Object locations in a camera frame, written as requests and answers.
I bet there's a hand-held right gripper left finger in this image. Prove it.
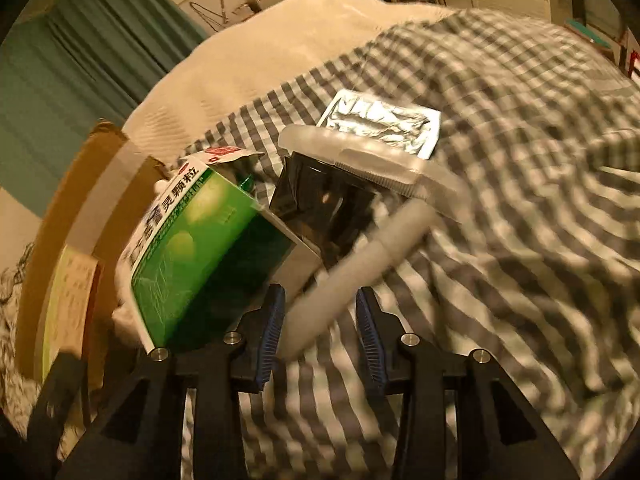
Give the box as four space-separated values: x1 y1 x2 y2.
55 284 286 480

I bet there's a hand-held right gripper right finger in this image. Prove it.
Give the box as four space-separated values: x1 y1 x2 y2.
354 286 581 480

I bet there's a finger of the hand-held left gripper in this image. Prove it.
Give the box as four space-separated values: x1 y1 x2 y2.
29 352 88 461

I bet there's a white plastic tube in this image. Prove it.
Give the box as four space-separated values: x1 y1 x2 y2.
282 199 438 361

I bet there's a floral patterned cloth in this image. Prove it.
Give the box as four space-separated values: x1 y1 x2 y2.
0 242 36 436

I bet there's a yellow paper sheet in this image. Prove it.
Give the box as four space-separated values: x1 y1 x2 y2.
37 247 101 386

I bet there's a green medicine box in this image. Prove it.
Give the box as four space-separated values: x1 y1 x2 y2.
115 146 321 356

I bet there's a dark shiny box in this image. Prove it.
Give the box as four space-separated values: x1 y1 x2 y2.
269 152 376 271

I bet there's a cardboard box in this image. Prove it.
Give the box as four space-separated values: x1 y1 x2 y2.
14 119 171 411

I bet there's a grey checked blanket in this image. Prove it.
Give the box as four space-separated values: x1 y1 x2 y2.
180 7 640 480

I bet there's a clear plastic case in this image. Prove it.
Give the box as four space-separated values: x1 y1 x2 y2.
277 125 466 221

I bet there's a silver foil packet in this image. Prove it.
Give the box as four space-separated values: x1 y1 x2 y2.
316 88 442 161

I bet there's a white quilt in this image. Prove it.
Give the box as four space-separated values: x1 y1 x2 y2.
122 0 451 156

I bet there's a green curtain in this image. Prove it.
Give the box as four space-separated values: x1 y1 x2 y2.
0 0 211 206

